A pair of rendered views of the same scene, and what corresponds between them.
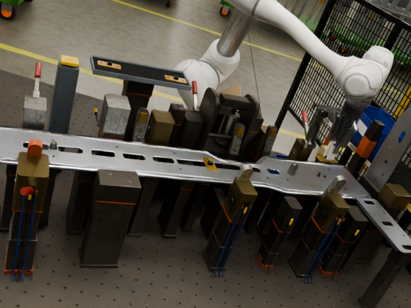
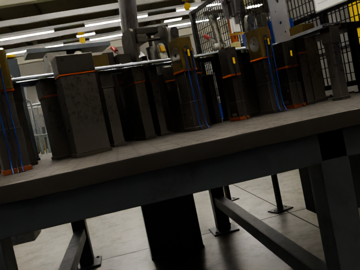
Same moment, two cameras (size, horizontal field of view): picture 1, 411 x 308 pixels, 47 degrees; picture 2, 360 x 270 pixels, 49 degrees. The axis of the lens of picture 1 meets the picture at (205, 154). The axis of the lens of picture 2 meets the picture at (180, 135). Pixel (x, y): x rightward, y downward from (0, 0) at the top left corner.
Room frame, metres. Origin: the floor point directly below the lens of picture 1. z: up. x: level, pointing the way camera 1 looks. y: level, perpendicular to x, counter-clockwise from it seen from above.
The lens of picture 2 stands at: (-0.20, -0.07, 0.77)
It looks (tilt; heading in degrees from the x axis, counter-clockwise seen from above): 3 degrees down; 359
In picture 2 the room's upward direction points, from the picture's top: 12 degrees counter-clockwise
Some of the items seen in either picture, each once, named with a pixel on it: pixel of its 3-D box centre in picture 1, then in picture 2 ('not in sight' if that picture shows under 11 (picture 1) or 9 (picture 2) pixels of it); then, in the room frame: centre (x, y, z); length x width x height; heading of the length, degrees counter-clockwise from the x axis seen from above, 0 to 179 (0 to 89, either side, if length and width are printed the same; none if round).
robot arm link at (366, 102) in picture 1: (359, 96); not in sight; (1.64, -0.44, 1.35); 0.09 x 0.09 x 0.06
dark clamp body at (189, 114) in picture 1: (178, 155); (128, 98); (1.61, 0.10, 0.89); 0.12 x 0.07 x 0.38; 26
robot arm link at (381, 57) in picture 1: (372, 69); not in sight; (1.63, -0.44, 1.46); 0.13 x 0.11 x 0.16; 159
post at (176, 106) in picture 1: (164, 151); (115, 97); (1.58, 0.15, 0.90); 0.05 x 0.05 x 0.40; 26
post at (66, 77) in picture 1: (59, 118); (19, 111); (1.52, 0.56, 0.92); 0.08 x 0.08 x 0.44; 26
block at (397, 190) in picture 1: (376, 225); (308, 64); (1.65, -0.75, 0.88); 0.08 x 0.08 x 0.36; 26
